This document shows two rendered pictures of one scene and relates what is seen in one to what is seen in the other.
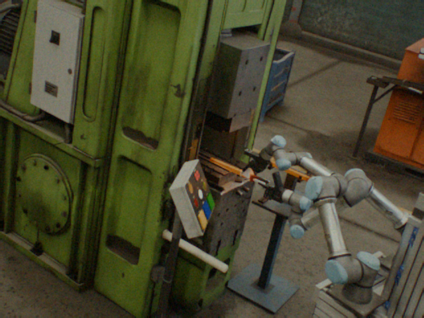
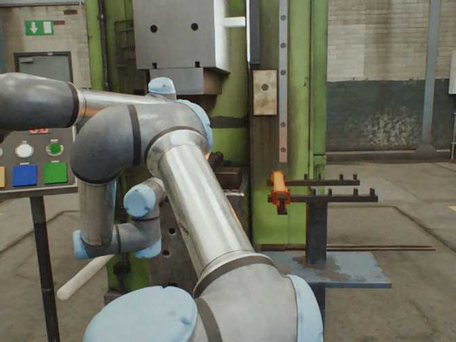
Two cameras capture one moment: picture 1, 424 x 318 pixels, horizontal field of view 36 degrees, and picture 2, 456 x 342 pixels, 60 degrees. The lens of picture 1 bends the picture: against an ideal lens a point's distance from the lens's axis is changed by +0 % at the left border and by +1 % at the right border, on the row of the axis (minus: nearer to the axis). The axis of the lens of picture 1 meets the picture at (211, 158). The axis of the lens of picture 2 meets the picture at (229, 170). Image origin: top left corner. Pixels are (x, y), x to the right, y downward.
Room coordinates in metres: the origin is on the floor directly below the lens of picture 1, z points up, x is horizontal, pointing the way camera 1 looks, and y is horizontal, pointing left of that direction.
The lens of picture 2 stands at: (3.05, -1.55, 1.26)
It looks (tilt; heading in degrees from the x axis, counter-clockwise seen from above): 11 degrees down; 67
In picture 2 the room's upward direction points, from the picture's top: 1 degrees counter-clockwise
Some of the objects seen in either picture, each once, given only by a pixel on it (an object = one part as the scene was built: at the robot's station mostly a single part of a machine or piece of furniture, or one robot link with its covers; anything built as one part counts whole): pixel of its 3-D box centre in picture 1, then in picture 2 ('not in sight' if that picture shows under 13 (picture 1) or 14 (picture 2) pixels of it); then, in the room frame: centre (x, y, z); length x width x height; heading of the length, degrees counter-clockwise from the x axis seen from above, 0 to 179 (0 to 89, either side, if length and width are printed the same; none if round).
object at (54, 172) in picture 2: (209, 201); (55, 173); (3.03, -0.04, 1.01); 0.07 x 0.05 x 0.07; 174
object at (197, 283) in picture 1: (185, 256); not in sight; (3.63, 0.04, 0.23); 0.55 x 0.37 x 0.47; 59
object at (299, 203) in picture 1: (299, 202); (143, 199); (3.24, -0.54, 1.00); 0.11 x 0.08 x 0.09; 59
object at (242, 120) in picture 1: (211, 108); (190, 83); (3.57, 0.06, 1.32); 0.42 x 0.20 x 0.10; 59
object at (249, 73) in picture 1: (223, 67); (197, 20); (3.61, 0.04, 1.56); 0.42 x 0.39 x 0.40; 59
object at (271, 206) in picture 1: (285, 201); (315, 262); (3.79, -0.54, 0.71); 0.40 x 0.30 x 0.02; 152
